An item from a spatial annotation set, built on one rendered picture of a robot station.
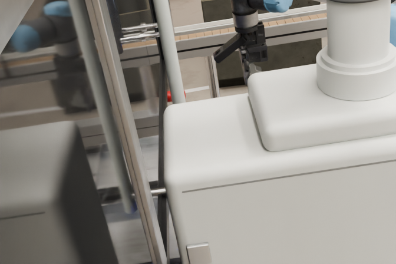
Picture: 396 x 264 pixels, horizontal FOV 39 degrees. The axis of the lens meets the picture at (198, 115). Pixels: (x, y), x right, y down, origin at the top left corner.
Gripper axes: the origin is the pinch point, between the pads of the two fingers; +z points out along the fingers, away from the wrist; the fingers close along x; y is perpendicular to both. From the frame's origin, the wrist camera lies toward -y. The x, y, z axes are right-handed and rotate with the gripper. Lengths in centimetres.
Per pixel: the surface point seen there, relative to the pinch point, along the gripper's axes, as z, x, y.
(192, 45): 18, 83, -15
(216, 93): 47, 87, -7
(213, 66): 33, 87, -7
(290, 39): 23, 82, 31
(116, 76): -51, -89, -26
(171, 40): -46, -66, -18
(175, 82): -38, -67, -19
